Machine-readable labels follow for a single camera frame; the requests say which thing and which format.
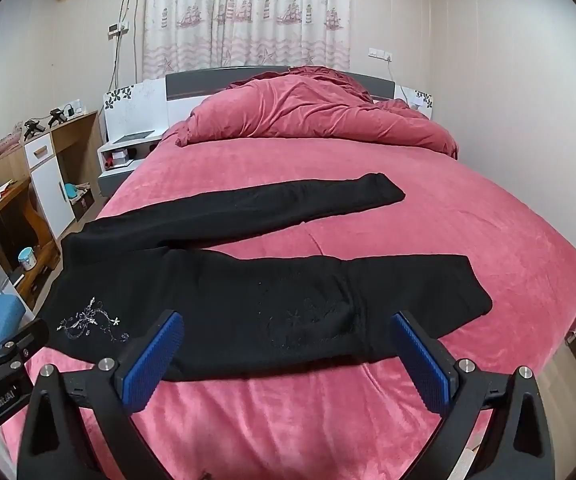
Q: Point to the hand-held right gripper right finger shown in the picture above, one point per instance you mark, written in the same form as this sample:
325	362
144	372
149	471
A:
420	360

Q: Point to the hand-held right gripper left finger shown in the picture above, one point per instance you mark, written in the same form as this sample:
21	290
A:
152	365

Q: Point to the black pants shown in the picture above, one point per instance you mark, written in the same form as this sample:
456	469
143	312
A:
248	300

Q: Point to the light blue box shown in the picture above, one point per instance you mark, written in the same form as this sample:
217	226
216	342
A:
2	300

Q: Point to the white teal jar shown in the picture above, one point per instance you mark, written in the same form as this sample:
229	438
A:
27	258

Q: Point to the pink bed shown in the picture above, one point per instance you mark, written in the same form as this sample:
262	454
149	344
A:
418	230

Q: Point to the teal container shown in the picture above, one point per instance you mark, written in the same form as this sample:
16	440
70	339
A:
72	191

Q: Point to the wooden cabinet with white door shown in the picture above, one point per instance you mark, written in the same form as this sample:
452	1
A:
50	180

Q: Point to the black tool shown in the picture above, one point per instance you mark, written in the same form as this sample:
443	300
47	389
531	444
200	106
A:
31	128
57	115

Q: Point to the white grey nightstand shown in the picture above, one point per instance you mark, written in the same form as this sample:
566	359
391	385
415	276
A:
122	160

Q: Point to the pink duvet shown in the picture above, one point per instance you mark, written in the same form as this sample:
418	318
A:
308	110

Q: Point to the grey white headboard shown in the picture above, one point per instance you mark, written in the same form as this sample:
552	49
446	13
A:
187	90

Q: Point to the white printed curtain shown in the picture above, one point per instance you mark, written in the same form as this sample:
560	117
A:
248	10

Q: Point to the white wall socket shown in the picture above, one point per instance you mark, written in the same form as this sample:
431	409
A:
118	28
380	53

